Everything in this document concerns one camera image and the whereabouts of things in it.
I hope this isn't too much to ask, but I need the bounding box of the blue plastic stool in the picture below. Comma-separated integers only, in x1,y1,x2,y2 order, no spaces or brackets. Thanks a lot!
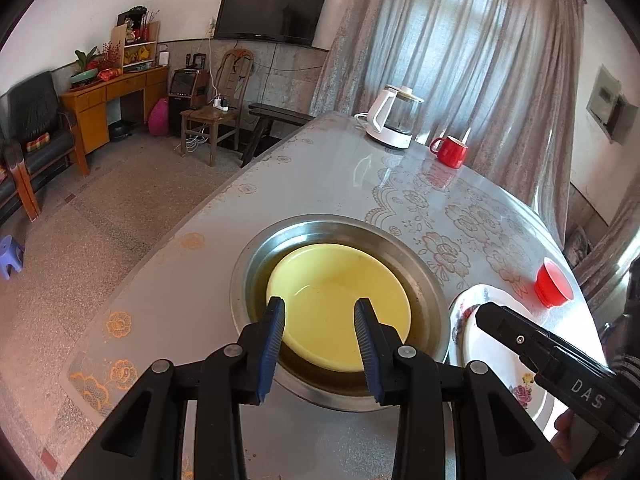
0,235,25,281

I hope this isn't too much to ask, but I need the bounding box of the white plate with purple flowers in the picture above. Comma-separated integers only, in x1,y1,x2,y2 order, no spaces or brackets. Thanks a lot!
461,299,557,424

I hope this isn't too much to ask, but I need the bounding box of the red mug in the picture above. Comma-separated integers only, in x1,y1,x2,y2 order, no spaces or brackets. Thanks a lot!
430,136,469,169

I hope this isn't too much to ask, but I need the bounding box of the small red plastic cup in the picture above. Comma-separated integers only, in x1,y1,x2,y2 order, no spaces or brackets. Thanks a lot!
534,258,575,308

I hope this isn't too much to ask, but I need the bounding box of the dark wooden bench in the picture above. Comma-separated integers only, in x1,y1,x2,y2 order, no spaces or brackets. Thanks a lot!
241,102,316,168

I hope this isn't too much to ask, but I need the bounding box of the dark wooden speaker box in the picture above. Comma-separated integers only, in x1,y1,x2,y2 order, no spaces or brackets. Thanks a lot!
169,69,211,133

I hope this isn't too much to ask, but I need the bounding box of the wooden shelf with ornaments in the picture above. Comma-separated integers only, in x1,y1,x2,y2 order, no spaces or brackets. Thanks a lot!
117,7,161,73

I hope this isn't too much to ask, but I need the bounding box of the pink ball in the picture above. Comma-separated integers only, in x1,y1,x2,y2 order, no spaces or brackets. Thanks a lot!
148,97,171,136

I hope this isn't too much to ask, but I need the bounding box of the potted green plant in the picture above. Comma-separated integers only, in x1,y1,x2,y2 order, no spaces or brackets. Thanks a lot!
70,47,103,85

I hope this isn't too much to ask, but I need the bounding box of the white cable bundle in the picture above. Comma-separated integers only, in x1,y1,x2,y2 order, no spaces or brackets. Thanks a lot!
174,127,207,155

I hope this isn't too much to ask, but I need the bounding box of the white glass electric kettle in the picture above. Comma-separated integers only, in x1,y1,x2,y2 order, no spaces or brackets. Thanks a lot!
366,86,426,150

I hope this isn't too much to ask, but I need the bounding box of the stainless steel basin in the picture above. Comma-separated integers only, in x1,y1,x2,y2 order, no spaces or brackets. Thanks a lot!
230,215,451,412

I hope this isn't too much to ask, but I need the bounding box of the black leather wooden armchair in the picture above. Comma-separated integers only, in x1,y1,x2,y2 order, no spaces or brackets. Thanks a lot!
5,71,91,177
0,141,42,227

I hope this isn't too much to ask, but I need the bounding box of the white plate with red print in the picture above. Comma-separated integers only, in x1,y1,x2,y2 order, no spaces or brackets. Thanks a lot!
449,284,493,361

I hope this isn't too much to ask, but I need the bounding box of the wooden desk with drawers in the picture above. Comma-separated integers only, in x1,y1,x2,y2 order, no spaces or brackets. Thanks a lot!
60,66,168,157

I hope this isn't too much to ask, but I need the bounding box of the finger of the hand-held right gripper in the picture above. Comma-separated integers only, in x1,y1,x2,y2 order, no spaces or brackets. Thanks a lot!
475,302,556,376

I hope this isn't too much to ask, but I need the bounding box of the person's right hand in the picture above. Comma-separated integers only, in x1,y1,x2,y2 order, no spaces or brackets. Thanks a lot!
552,407,576,461

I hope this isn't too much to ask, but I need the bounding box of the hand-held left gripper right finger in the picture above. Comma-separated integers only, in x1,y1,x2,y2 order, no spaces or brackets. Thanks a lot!
354,297,576,480

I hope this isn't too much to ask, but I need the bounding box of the grey patterned curtain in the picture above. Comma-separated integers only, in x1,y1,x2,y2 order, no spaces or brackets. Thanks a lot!
310,0,586,241

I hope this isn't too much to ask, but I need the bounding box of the patterned cushion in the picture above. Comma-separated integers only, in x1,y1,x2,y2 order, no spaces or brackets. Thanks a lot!
564,225,596,273

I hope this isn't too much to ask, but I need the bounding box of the grey wall electrical box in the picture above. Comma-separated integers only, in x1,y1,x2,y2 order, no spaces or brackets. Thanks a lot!
586,65,638,146

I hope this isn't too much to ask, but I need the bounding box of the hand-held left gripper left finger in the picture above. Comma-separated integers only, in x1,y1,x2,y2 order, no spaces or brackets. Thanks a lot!
62,296,287,480

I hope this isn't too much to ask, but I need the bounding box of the black flat television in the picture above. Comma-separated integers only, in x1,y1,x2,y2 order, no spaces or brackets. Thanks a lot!
213,0,330,46

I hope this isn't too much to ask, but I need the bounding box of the yellow plastic bowl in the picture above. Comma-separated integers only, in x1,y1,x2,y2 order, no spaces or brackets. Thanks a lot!
266,242,412,373

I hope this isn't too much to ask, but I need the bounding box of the wooden chair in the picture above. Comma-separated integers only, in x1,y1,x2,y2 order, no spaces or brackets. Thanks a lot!
180,49,256,167

